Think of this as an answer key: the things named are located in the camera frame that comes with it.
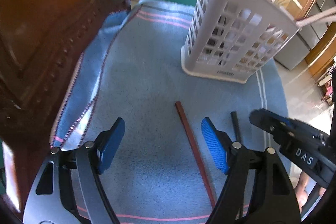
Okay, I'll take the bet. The light wooden chopstick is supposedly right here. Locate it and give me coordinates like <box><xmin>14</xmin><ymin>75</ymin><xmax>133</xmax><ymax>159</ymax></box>
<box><xmin>296</xmin><ymin>6</ymin><xmax>336</xmax><ymax>28</ymax></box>

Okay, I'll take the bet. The person's hand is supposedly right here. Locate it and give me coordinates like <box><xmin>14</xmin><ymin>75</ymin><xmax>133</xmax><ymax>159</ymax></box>
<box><xmin>294</xmin><ymin>172</ymin><xmax>309</xmax><ymax>211</ymax></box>

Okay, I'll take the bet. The black textured chopstick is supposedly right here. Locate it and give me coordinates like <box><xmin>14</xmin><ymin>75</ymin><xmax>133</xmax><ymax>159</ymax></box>
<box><xmin>231</xmin><ymin>111</ymin><xmax>242</xmax><ymax>143</ymax></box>

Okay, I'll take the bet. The reddish brown chopstick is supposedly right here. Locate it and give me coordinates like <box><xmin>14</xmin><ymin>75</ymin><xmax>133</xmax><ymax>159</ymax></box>
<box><xmin>175</xmin><ymin>101</ymin><xmax>216</xmax><ymax>208</ymax></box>

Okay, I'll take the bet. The blue striped table cloth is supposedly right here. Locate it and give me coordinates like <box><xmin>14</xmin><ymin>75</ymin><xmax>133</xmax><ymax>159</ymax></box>
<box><xmin>50</xmin><ymin>0</ymin><xmax>288</xmax><ymax>223</ymax></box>

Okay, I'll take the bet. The grey refrigerator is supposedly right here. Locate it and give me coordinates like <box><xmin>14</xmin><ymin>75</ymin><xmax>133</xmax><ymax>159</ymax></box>
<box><xmin>274</xmin><ymin>0</ymin><xmax>335</xmax><ymax>71</ymax></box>

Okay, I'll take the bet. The white plastic utensil basket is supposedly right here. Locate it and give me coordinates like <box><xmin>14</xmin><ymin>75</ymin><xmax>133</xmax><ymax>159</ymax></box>
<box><xmin>181</xmin><ymin>0</ymin><xmax>298</xmax><ymax>84</ymax></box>

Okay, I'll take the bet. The carved wooden chair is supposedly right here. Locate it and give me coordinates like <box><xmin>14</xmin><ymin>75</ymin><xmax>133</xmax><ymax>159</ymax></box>
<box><xmin>1</xmin><ymin>0</ymin><xmax>130</xmax><ymax>214</ymax></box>

